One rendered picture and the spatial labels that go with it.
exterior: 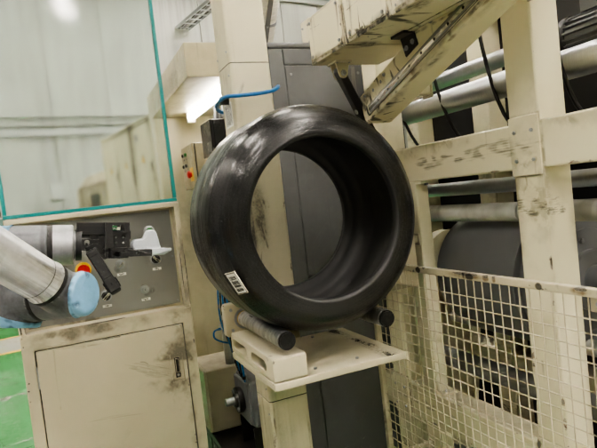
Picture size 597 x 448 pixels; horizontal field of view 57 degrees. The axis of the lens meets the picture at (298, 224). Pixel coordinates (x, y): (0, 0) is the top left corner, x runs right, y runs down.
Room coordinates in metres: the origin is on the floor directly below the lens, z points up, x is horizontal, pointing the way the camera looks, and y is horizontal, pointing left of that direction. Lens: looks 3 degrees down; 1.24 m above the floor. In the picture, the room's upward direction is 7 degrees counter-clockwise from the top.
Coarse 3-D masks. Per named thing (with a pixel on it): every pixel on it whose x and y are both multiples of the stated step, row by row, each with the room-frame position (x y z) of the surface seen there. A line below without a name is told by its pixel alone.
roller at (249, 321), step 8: (240, 312) 1.61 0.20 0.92; (240, 320) 1.58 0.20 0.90; (248, 320) 1.52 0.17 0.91; (256, 320) 1.47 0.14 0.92; (248, 328) 1.52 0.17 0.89; (256, 328) 1.44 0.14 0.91; (264, 328) 1.40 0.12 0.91; (272, 328) 1.36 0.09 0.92; (280, 328) 1.34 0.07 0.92; (264, 336) 1.39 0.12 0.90; (272, 336) 1.33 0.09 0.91; (280, 336) 1.29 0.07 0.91; (288, 336) 1.30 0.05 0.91; (280, 344) 1.29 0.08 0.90; (288, 344) 1.30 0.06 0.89
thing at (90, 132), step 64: (0, 0) 1.78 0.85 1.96; (64, 0) 1.85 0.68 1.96; (128, 0) 1.93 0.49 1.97; (0, 64) 1.77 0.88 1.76; (64, 64) 1.84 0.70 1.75; (128, 64) 1.92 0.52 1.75; (0, 128) 1.76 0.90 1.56; (64, 128) 1.83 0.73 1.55; (128, 128) 1.91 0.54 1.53; (0, 192) 1.75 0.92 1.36; (64, 192) 1.82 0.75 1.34; (128, 192) 1.90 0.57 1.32
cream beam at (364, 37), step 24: (336, 0) 1.56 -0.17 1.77; (360, 0) 1.45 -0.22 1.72; (384, 0) 1.35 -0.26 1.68; (408, 0) 1.26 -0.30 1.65; (432, 0) 1.25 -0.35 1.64; (456, 0) 1.27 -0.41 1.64; (312, 24) 1.71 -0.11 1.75; (336, 24) 1.57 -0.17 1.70; (360, 24) 1.46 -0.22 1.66; (384, 24) 1.39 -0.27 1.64; (408, 24) 1.42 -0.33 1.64; (312, 48) 1.73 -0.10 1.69; (336, 48) 1.59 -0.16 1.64; (360, 48) 1.60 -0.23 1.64; (384, 48) 1.63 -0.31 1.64
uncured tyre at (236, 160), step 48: (240, 144) 1.31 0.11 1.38; (288, 144) 1.31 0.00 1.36; (336, 144) 1.64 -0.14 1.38; (384, 144) 1.43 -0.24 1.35; (240, 192) 1.27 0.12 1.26; (384, 192) 1.60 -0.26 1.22; (192, 240) 1.45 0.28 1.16; (240, 240) 1.26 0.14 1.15; (384, 240) 1.60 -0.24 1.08; (288, 288) 1.60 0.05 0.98; (336, 288) 1.63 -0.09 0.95; (384, 288) 1.41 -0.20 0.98
